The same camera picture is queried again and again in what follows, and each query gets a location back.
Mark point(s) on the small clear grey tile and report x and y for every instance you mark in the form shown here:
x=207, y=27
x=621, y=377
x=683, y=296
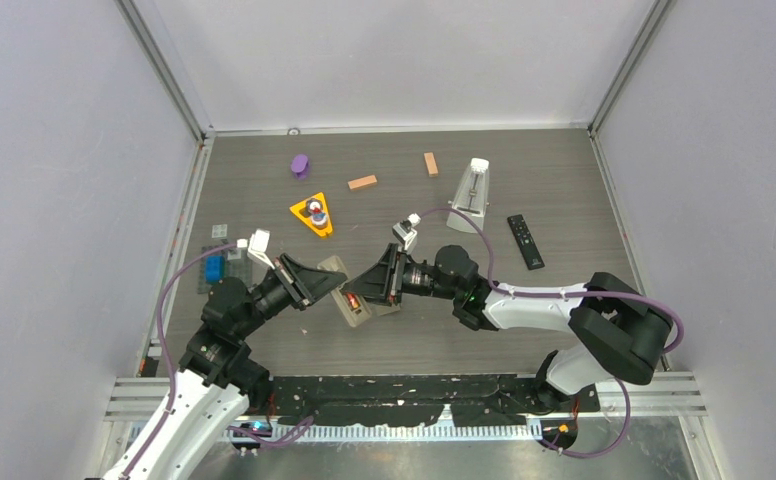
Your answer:
x=219, y=231

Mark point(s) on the grey building plate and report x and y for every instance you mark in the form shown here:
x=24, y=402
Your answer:
x=238, y=265

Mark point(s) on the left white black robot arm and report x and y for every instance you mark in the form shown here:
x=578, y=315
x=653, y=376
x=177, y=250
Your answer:
x=215, y=380

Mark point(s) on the blue building brick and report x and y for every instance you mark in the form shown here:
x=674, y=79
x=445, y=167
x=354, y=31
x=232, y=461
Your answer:
x=214, y=270

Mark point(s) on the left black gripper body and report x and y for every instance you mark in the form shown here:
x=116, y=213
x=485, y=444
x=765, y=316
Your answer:
x=288, y=284

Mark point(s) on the black remote control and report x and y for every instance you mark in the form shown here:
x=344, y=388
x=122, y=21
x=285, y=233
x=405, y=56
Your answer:
x=525, y=242

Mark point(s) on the purple plastic cap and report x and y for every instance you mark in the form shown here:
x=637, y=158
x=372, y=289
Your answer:
x=300, y=166

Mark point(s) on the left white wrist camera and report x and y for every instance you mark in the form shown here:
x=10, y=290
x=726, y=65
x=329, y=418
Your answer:
x=256, y=248

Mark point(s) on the yellow triangular toy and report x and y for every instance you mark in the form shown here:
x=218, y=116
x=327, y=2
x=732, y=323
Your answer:
x=314, y=213

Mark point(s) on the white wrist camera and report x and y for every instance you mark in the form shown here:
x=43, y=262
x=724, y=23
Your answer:
x=256, y=248
x=405, y=232

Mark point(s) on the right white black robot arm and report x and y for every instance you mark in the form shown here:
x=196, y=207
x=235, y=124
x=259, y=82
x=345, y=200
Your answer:
x=619, y=336

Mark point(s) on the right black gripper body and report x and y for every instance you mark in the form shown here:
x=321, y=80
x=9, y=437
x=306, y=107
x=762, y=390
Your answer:
x=399, y=276

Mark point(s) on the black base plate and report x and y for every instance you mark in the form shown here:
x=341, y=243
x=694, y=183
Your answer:
x=415, y=400

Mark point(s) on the orange AAA battery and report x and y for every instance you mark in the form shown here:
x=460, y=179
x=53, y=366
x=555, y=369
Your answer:
x=353, y=302

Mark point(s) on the white printed card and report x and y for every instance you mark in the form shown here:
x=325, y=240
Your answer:
x=353, y=319

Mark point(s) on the beige remote battery cover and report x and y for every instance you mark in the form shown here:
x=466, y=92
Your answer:
x=382, y=310

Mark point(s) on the white metronome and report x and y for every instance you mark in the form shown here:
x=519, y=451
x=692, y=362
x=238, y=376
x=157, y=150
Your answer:
x=471, y=198

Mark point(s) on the upright orange wooden block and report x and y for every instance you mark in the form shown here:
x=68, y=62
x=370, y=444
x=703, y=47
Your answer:
x=431, y=164

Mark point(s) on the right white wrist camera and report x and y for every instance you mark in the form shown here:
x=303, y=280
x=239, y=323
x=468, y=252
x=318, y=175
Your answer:
x=405, y=232

